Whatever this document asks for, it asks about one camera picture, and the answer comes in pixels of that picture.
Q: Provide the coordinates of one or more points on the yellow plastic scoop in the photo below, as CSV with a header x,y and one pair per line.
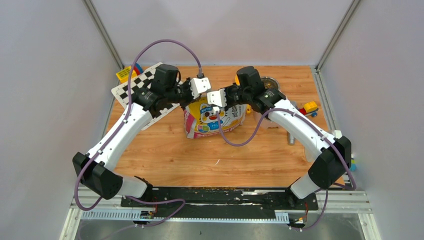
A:
x,y
248,109

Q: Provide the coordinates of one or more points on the aluminium rail frame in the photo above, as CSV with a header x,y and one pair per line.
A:
x,y
335,201

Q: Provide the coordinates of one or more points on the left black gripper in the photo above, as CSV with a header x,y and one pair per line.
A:
x,y
186,83

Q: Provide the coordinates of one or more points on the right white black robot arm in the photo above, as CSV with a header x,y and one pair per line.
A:
x,y
331,155

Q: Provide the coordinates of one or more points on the yellow red blue block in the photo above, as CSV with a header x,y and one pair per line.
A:
x,y
123,74

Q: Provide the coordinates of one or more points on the toy block car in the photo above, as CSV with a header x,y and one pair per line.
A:
x,y
309,109

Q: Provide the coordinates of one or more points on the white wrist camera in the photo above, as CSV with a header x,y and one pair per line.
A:
x,y
199,86
217,99

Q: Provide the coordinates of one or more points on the pink double pet bowl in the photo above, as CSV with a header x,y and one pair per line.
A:
x,y
269,83

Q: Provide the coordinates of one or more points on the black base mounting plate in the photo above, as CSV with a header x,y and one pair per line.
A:
x,y
233,203

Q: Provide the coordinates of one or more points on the stacked coloured toy blocks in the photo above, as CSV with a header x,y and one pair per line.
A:
x,y
353,165

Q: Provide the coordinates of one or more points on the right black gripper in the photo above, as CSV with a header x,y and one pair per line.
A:
x,y
227,89

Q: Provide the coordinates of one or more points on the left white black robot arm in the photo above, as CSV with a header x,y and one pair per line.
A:
x,y
95,169

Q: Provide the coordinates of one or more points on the white wedge holder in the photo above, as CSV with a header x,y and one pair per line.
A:
x,y
336,134

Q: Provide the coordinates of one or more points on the silver metal cylinder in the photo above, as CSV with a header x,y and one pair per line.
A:
x,y
290,139

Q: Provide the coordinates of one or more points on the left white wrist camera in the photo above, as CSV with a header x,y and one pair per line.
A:
x,y
199,86

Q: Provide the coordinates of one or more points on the pet food bag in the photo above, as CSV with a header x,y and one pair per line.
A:
x,y
201,121

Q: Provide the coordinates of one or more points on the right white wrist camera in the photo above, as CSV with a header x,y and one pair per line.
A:
x,y
217,99

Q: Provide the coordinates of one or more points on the checkerboard calibration board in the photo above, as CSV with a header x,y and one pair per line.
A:
x,y
141,94

